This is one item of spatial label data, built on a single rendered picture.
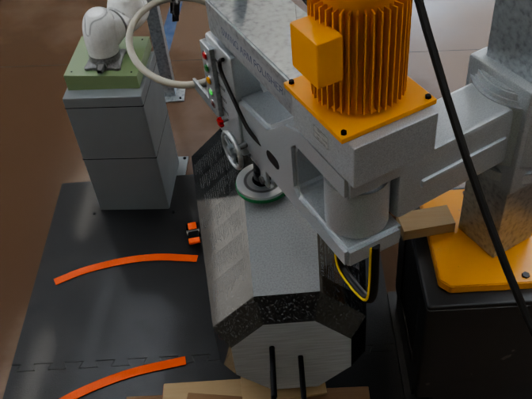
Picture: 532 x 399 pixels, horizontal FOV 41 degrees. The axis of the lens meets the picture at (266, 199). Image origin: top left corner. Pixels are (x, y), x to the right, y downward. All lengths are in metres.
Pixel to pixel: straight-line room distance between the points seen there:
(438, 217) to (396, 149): 1.02
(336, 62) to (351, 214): 0.54
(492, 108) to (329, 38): 0.77
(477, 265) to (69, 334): 1.97
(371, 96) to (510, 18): 0.62
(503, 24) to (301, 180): 0.74
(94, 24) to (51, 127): 1.48
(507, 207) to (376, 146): 0.91
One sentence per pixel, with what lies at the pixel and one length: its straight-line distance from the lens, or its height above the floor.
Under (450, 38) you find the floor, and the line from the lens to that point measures 5.30.
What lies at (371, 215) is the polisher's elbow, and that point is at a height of 1.36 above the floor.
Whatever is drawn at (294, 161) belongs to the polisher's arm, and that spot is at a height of 1.38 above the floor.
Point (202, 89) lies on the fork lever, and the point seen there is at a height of 1.14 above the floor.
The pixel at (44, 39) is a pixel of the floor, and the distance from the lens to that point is 5.82.
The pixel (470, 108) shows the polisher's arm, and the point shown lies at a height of 1.49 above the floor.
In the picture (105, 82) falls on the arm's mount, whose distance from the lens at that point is 3.63.
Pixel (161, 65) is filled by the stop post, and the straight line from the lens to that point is 4.73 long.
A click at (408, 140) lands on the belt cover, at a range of 1.79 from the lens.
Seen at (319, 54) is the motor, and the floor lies 1.95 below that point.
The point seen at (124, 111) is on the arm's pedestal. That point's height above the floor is 0.71.
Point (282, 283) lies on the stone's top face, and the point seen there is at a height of 0.84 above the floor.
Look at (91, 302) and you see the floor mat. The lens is 3.72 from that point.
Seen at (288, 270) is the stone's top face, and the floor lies 0.84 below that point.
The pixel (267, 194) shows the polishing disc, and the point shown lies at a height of 0.90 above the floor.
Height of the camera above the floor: 2.83
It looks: 45 degrees down
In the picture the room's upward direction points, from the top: 6 degrees counter-clockwise
